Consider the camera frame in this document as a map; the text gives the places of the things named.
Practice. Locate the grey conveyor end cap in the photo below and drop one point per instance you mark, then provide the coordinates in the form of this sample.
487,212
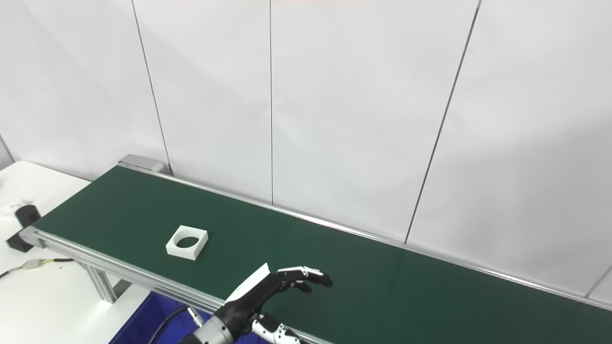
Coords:
141,164

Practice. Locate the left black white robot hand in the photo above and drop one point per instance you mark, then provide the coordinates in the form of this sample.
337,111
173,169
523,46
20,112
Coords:
253,296

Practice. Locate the blue plastic bin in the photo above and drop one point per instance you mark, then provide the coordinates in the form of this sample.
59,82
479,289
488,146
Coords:
143,325

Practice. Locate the white square part round hole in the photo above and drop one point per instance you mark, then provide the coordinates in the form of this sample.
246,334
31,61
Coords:
201,246

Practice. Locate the aluminium conveyor leg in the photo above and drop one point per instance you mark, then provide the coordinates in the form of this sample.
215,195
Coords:
103,284

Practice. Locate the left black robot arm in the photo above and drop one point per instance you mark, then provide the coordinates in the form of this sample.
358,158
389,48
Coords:
213,332

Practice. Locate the green conveyor belt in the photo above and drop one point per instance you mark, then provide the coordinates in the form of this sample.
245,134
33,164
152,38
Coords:
382,286
119,267

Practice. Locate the black conveyor motor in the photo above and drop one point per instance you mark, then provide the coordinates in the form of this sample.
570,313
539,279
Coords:
21,224

